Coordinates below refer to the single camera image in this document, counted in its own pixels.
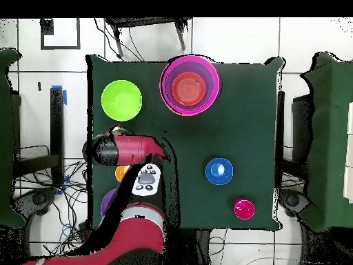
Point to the green cloth covered table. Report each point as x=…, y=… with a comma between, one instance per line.
x=331, y=138
x=5, y=138

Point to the black square frame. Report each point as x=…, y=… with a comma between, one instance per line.
x=47, y=27

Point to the red plastic cup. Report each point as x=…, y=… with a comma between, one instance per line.
x=244, y=209

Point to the black office chair base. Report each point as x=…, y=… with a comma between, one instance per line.
x=38, y=198
x=292, y=200

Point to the small red-orange plastic bowl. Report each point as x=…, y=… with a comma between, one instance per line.
x=189, y=89

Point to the blue tape strip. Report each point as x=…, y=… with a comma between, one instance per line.
x=64, y=96
x=67, y=179

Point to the small blue plastic bowl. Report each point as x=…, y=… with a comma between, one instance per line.
x=219, y=171

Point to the black metal stand legs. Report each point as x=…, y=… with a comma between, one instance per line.
x=143, y=21

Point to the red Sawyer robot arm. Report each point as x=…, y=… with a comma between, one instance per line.
x=132, y=149

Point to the dark green table cloth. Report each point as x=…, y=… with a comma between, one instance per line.
x=206, y=138

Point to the orange plastic cup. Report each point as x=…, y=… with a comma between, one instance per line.
x=120, y=173

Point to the green plastic bowl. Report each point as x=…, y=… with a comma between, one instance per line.
x=121, y=100

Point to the black metal floor stand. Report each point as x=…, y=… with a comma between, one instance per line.
x=56, y=124
x=302, y=129

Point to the small black floor object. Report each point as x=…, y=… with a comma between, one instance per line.
x=39, y=86

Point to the large pink plastic bowl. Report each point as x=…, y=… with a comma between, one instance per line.
x=168, y=69

